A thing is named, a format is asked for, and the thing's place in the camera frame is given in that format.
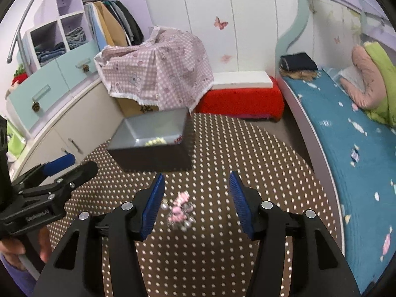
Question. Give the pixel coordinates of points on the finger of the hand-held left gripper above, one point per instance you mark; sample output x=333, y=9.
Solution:
x=82, y=171
x=58, y=162

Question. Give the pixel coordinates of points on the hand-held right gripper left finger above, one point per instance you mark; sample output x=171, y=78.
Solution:
x=153, y=207

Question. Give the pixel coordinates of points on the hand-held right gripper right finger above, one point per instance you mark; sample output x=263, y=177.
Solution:
x=241, y=207

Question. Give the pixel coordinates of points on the pink flower hair clip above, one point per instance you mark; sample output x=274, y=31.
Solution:
x=181, y=202

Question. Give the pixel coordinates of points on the dark grey storage box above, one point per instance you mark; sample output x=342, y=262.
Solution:
x=148, y=157

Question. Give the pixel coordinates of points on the person's left forearm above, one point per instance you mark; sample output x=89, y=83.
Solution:
x=14, y=278

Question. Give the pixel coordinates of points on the person's left hand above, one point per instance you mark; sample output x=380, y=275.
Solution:
x=12, y=247

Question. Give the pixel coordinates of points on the cream low cabinet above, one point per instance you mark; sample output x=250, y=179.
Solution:
x=77, y=120

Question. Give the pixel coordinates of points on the green paper bag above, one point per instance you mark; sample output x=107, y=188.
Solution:
x=14, y=142

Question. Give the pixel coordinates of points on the pinecone drawer pendant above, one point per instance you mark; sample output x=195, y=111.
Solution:
x=36, y=106
x=85, y=68

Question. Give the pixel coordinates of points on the brown polka dot tablecloth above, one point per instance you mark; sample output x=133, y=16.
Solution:
x=201, y=269

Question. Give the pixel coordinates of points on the cardboard box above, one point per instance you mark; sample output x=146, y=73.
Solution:
x=136, y=106

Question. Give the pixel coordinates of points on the teal drawer unit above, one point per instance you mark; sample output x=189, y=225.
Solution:
x=62, y=74

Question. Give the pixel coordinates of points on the red strawberry plush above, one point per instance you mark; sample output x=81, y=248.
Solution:
x=19, y=77

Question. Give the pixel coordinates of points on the red stool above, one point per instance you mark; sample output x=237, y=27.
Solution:
x=241, y=102

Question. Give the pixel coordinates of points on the folded jeans pile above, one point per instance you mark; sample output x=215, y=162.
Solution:
x=75, y=38
x=49, y=54

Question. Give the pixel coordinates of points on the blue patterned bed sheet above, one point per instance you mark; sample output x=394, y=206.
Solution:
x=340, y=148

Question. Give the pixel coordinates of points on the small candy wrapper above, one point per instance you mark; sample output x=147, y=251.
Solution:
x=355, y=155

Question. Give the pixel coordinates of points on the white board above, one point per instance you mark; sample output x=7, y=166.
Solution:
x=241, y=79

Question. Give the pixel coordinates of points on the pink checked cloth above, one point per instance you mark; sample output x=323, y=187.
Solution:
x=164, y=68

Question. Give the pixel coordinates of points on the grey metal handrail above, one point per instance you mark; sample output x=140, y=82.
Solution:
x=21, y=24

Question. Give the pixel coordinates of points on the lilac stair shelf cabinet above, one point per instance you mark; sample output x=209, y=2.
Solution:
x=49, y=15

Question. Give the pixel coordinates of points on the faint pink butterfly sticker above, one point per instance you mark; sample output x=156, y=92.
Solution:
x=225, y=58

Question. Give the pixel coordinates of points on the row of hanging clothes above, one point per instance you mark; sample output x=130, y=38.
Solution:
x=114, y=21

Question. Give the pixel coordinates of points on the folded dark clothes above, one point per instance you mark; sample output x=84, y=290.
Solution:
x=298, y=62

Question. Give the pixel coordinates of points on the white pillow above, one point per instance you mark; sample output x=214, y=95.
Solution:
x=351, y=74

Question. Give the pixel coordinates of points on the dark pink butterfly sticker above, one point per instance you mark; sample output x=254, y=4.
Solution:
x=221, y=22

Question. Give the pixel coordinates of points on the pink and green pillow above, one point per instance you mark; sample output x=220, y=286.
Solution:
x=385, y=74

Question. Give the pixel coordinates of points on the white wardrobe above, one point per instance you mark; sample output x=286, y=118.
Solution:
x=191, y=6

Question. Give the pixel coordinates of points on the teal bunk bed frame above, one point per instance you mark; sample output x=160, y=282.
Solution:
x=294, y=37

